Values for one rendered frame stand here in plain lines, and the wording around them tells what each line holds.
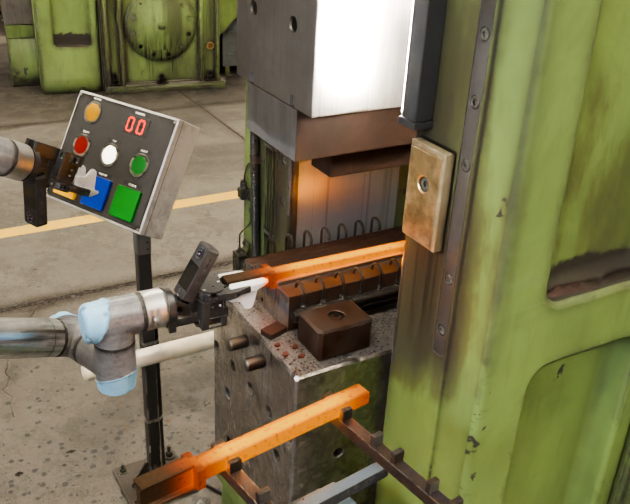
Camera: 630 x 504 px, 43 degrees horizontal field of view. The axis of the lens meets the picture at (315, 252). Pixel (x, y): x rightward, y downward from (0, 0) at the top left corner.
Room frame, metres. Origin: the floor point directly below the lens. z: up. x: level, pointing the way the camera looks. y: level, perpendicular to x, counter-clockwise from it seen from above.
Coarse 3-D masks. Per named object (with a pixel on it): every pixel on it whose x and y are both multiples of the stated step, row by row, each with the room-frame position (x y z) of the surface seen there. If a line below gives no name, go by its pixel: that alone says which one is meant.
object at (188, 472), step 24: (312, 408) 1.01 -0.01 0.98; (336, 408) 1.01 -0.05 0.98; (264, 432) 0.94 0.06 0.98; (288, 432) 0.95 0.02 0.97; (192, 456) 0.87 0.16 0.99; (216, 456) 0.88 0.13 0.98; (240, 456) 0.90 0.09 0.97; (144, 480) 0.82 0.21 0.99; (168, 480) 0.83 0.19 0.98; (192, 480) 0.85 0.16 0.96
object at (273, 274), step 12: (348, 252) 1.49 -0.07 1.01; (360, 252) 1.50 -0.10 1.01; (372, 252) 1.50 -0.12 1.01; (384, 252) 1.51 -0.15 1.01; (396, 252) 1.53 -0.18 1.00; (264, 264) 1.40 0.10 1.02; (288, 264) 1.42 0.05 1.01; (300, 264) 1.43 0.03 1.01; (312, 264) 1.43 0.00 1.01; (324, 264) 1.44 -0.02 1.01; (336, 264) 1.45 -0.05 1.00; (228, 276) 1.35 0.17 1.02; (240, 276) 1.35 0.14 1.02; (252, 276) 1.36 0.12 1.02; (264, 276) 1.37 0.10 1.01; (276, 276) 1.37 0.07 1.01; (288, 276) 1.39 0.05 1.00
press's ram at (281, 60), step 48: (240, 0) 1.52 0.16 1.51; (288, 0) 1.36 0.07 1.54; (336, 0) 1.30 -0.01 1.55; (384, 0) 1.35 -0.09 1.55; (240, 48) 1.52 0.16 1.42; (288, 48) 1.36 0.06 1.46; (336, 48) 1.30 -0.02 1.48; (384, 48) 1.35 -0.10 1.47; (288, 96) 1.35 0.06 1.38; (336, 96) 1.31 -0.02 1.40; (384, 96) 1.36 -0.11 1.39
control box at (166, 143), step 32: (96, 96) 1.89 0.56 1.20; (96, 128) 1.84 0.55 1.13; (128, 128) 1.79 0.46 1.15; (160, 128) 1.75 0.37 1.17; (192, 128) 1.77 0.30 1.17; (96, 160) 1.79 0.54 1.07; (128, 160) 1.75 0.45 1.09; (160, 160) 1.70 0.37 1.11; (160, 192) 1.68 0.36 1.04; (128, 224) 1.65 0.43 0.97; (160, 224) 1.68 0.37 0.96
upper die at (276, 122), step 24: (264, 96) 1.43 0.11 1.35; (264, 120) 1.43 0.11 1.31; (288, 120) 1.35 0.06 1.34; (312, 120) 1.34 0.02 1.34; (336, 120) 1.37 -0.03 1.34; (360, 120) 1.39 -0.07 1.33; (384, 120) 1.42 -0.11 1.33; (288, 144) 1.35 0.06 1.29; (312, 144) 1.34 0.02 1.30; (336, 144) 1.37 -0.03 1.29; (360, 144) 1.40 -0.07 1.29; (384, 144) 1.42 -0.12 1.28
